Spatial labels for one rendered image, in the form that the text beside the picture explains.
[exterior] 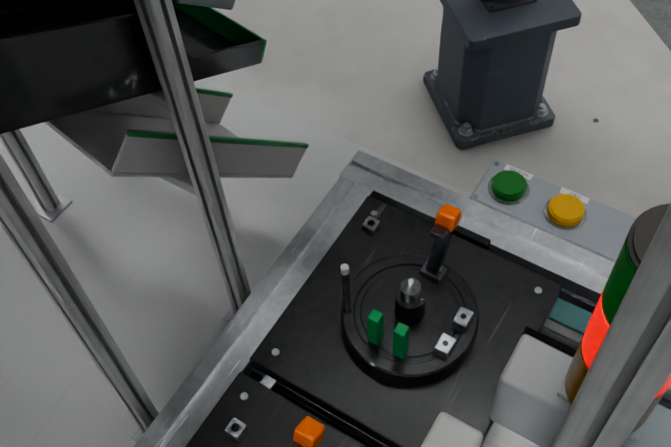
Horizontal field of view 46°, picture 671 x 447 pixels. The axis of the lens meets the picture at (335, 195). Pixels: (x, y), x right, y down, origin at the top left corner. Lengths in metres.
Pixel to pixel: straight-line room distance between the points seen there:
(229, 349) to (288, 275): 0.11
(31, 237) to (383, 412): 0.38
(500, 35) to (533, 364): 0.54
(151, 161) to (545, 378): 0.39
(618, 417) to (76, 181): 0.88
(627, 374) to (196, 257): 0.72
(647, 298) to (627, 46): 0.99
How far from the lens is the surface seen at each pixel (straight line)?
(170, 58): 0.63
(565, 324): 0.88
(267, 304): 0.88
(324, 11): 1.32
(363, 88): 1.19
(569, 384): 0.49
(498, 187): 0.94
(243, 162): 0.83
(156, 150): 0.73
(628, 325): 0.35
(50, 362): 1.02
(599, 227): 0.94
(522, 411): 0.55
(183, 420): 0.84
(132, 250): 1.06
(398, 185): 0.96
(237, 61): 0.74
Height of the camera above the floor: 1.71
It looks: 53 degrees down
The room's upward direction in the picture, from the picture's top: 5 degrees counter-clockwise
